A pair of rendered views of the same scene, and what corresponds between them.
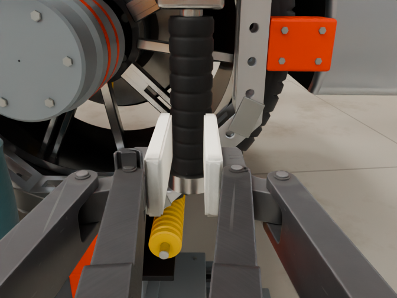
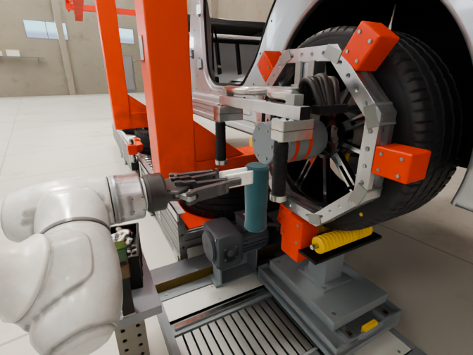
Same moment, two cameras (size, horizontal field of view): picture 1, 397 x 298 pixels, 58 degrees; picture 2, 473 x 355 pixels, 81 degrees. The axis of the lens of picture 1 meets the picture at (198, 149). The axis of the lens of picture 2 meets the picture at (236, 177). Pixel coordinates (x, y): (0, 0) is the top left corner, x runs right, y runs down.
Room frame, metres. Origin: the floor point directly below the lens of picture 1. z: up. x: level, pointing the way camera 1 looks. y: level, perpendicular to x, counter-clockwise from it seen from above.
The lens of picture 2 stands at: (-0.10, -0.51, 1.04)
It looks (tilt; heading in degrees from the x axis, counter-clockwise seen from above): 20 degrees down; 62
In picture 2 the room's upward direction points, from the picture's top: straight up
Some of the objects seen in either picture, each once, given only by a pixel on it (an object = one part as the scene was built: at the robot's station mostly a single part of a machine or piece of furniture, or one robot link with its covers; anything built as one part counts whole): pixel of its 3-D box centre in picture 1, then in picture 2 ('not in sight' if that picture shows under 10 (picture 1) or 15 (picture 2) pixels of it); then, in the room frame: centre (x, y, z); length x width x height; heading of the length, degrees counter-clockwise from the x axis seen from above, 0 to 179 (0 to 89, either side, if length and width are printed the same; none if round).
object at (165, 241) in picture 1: (170, 208); (343, 236); (0.63, 0.06, 0.51); 0.29 x 0.06 x 0.06; 0
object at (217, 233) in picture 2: not in sight; (247, 246); (0.49, 0.49, 0.26); 0.42 x 0.18 x 0.35; 0
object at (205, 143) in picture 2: not in sight; (238, 148); (0.55, 0.69, 0.69); 0.52 x 0.17 x 0.35; 0
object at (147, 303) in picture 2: not in sight; (120, 272); (-0.09, 0.33, 0.44); 0.43 x 0.17 x 0.03; 90
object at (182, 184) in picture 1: (191, 101); (279, 170); (0.30, 0.01, 0.83); 0.04 x 0.04 x 0.16
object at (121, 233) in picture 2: not in sight; (117, 255); (-0.09, 0.31, 0.51); 0.20 x 0.14 x 0.13; 81
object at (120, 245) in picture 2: not in sight; (117, 251); (-0.09, 0.13, 0.64); 0.04 x 0.04 x 0.04; 0
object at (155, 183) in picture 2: not in sight; (167, 189); (0.02, 0.01, 0.83); 0.09 x 0.08 x 0.07; 0
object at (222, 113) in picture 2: not in sight; (228, 112); (0.33, 0.35, 0.93); 0.09 x 0.05 x 0.05; 0
